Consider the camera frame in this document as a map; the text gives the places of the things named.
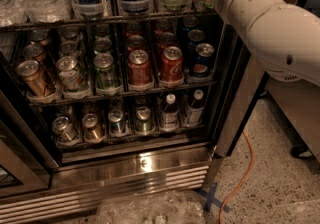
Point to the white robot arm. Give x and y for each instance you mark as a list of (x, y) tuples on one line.
[(285, 38)]

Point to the blue pepsi can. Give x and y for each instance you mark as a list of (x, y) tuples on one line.
[(195, 37), (203, 60)]

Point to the front blue pepsi can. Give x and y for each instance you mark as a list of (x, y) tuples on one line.
[(203, 60)]

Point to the front right red cola can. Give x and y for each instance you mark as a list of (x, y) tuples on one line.
[(171, 64)]

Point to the open fridge door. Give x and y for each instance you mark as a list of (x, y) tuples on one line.
[(291, 93)]

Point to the front left red soda can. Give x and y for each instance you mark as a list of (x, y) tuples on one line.
[(139, 68)]

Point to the stainless steel drinks fridge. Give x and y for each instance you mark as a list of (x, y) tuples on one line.
[(49, 181)]

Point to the bottom green can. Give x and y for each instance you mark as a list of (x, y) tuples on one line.
[(144, 122)]

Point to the front white green soda can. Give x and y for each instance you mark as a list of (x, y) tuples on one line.
[(71, 74)]

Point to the bottom blue silver can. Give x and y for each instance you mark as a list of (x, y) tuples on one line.
[(116, 121)]

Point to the gold soda can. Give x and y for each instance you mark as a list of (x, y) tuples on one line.
[(38, 53), (36, 78)]

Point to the bottom gold can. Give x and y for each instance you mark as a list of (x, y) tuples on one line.
[(92, 127)]

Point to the front gold soda can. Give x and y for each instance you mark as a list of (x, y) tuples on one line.
[(36, 78)]

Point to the bottom silver white can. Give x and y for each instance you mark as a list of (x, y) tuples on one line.
[(64, 130)]

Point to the right white cap bottle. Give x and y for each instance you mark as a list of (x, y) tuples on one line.
[(194, 108)]

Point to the white cap bottle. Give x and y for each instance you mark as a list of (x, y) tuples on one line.
[(169, 112), (194, 108)]

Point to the left white cap bottle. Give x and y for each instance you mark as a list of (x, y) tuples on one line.
[(169, 112)]

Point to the blue tape cross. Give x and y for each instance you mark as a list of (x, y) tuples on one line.
[(209, 197)]

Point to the clear plastic wrap pack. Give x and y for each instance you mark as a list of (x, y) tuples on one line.
[(173, 207)]

